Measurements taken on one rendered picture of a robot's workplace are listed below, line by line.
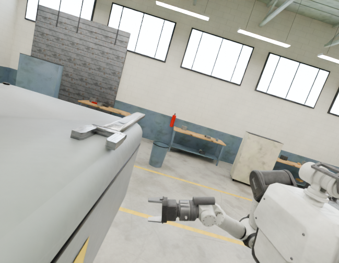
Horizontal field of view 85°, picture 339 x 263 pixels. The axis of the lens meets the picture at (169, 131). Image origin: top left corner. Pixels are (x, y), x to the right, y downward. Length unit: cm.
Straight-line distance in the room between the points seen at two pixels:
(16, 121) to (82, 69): 824
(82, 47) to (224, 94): 588
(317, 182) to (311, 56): 877
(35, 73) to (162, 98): 420
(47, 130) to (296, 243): 64
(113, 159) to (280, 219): 61
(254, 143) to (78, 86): 684
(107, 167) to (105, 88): 785
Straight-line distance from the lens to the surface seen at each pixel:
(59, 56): 891
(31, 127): 19
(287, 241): 70
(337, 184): 68
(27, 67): 633
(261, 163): 635
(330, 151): 1030
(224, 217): 95
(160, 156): 508
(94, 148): 17
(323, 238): 66
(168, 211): 87
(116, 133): 20
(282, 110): 881
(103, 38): 831
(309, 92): 921
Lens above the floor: 195
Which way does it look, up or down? 10 degrees down
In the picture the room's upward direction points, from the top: 17 degrees clockwise
